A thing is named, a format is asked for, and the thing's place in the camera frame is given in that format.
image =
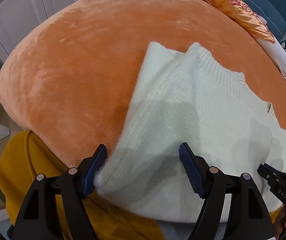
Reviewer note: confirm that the white panelled wardrobe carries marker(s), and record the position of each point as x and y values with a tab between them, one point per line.
20	10

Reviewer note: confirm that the white knit cardigan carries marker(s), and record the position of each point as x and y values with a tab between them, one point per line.
183	105

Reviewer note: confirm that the grey bed frame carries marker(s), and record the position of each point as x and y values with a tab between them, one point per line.
178	230

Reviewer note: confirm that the orange floral satin pillow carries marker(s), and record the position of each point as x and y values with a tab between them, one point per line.
235	7

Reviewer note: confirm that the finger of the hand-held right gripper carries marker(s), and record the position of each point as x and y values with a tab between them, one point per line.
280	185

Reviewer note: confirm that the white duvet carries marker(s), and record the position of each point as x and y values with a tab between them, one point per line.
285	62

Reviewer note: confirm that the orange plush blanket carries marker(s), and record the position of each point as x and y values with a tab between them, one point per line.
70	67

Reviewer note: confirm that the blue upholstered headboard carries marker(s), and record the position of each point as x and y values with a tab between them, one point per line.
265	0

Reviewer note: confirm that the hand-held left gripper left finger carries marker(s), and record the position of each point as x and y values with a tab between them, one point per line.
95	170

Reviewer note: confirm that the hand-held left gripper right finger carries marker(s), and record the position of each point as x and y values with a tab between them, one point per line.
193	172

